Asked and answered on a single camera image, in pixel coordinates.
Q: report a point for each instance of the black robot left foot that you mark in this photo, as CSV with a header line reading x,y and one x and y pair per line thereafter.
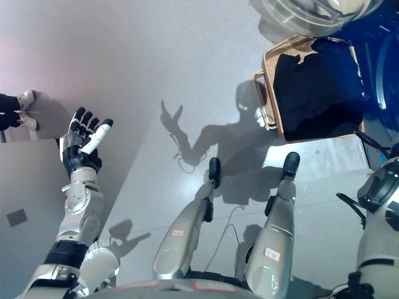
x,y
214,169

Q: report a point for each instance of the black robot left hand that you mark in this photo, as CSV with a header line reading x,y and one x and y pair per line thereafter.
x,y
78,155

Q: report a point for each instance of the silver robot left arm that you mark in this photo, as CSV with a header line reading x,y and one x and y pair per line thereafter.
x,y
81,205

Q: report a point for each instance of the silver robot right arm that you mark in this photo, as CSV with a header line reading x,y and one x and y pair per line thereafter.
x,y
380,224

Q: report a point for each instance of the black robot right foot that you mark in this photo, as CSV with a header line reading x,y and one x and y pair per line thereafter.
x,y
291,163

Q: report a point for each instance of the black robot foot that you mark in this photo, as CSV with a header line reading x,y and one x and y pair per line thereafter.
x,y
214,169
291,163

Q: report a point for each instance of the grey robot torso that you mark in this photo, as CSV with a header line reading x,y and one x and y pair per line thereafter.
x,y
174,289

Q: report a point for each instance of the black clothes pile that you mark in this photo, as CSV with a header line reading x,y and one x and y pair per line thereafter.
x,y
311,93

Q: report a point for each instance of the silver robot right leg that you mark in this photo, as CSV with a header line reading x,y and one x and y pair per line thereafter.
x,y
277,224

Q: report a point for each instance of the grey socket plate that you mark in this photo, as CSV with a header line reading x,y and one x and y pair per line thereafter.
x,y
17,217

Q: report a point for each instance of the woven wicker laundry basket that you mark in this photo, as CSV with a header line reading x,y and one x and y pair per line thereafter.
x,y
269,71

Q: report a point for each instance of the silver robot leg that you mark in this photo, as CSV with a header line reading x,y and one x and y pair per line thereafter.
x,y
184,230
277,224

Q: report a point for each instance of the silver robot left leg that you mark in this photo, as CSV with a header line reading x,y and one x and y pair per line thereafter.
x,y
184,230

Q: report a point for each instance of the white sneaker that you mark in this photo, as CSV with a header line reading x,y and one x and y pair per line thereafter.
x,y
29,123
27,99

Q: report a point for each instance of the person in patterned jacket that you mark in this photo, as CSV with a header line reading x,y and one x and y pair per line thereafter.
x,y
7,109

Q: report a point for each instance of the dark grey washing machine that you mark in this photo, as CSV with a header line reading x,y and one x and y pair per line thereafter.
x,y
386,62

